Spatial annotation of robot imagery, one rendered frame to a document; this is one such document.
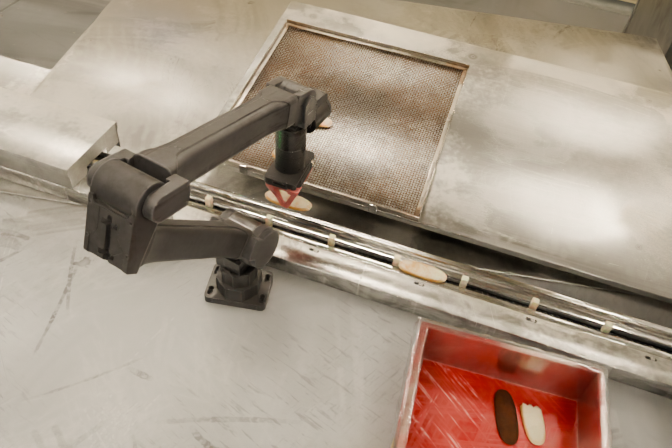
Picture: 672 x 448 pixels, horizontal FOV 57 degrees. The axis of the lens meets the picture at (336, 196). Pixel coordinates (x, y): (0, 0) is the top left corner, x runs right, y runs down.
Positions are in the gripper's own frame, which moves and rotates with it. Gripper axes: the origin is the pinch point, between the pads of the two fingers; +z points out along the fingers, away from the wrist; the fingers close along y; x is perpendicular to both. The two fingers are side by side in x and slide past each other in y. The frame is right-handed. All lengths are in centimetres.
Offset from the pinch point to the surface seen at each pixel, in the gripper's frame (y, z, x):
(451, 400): -24.4, 10.8, -41.2
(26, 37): 140, 96, 205
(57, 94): 21, 12, 73
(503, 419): -25, 10, -50
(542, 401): -18, 11, -56
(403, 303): -9.5, 8.7, -28.1
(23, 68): 27, 13, 89
